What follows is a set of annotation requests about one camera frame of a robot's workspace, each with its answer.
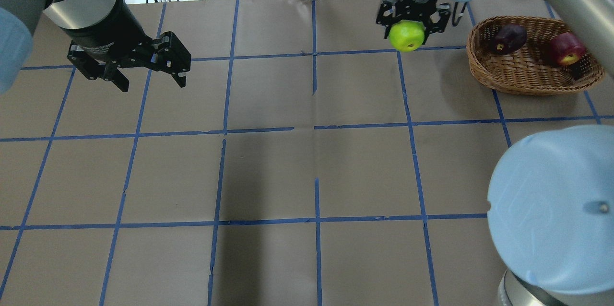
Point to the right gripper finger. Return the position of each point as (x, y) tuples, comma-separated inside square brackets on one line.
[(437, 21), (386, 16)]

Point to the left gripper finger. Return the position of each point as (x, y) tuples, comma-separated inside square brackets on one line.
[(168, 54), (91, 69)]

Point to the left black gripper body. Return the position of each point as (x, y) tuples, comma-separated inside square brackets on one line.
[(106, 25)]

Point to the green apple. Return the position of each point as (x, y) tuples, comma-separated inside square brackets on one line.
[(407, 36)]

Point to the dark red apple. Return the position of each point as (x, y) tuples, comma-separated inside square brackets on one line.
[(509, 39)]

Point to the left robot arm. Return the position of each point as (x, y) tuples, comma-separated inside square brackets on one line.
[(19, 21)]

